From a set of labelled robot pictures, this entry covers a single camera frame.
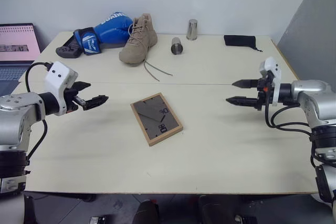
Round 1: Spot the dark grey game controller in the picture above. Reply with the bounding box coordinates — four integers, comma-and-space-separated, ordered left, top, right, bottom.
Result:
55, 35, 82, 59

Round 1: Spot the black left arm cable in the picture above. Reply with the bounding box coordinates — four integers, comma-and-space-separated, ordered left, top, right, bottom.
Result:
25, 62, 54, 162

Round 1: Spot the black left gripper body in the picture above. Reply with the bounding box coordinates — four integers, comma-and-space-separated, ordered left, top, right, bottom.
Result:
64, 82, 87, 114

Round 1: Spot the grey laptop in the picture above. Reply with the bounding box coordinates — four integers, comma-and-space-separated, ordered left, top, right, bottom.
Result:
0, 23, 42, 97

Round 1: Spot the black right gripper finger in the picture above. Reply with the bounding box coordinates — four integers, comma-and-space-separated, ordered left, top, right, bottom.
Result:
225, 95, 259, 109
232, 78, 259, 89

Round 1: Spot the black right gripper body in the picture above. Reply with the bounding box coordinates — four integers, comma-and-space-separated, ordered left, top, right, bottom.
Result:
255, 71, 275, 111

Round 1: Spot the dark rounded shape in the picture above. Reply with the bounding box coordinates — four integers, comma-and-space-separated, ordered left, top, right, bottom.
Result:
132, 199, 160, 224

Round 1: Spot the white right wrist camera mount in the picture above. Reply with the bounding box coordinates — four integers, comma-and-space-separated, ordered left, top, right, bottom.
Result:
259, 56, 282, 107

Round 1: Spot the blue boxing glove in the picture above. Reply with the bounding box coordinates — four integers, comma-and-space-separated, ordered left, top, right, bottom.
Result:
73, 11, 134, 56

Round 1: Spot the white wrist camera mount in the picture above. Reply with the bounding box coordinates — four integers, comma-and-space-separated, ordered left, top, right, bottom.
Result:
259, 56, 282, 107
44, 61, 79, 116

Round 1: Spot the tan lace-up boot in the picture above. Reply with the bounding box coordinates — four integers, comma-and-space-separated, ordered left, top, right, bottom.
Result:
118, 13, 173, 82

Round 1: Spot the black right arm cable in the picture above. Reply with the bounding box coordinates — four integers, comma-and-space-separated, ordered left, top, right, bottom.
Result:
264, 94, 316, 131

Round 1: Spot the short steel cup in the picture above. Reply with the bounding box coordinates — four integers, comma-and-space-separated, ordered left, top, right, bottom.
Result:
170, 37, 184, 56

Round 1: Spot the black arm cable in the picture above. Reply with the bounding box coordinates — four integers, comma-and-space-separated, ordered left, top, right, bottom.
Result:
25, 62, 54, 162
264, 94, 316, 131

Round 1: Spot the wooden framed grey clock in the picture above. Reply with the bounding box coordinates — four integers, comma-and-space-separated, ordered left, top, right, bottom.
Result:
130, 92, 184, 147

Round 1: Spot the black fabric pouch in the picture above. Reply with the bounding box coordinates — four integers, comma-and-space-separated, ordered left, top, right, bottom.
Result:
223, 35, 264, 52

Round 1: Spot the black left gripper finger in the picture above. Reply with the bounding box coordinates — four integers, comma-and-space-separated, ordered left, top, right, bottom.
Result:
82, 94, 109, 111
73, 81, 92, 91

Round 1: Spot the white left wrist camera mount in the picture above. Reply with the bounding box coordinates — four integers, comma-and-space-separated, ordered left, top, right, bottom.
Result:
44, 61, 79, 116

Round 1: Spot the tall steel cup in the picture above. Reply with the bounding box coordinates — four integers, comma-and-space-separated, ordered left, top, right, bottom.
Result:
186, 19, 198, 41

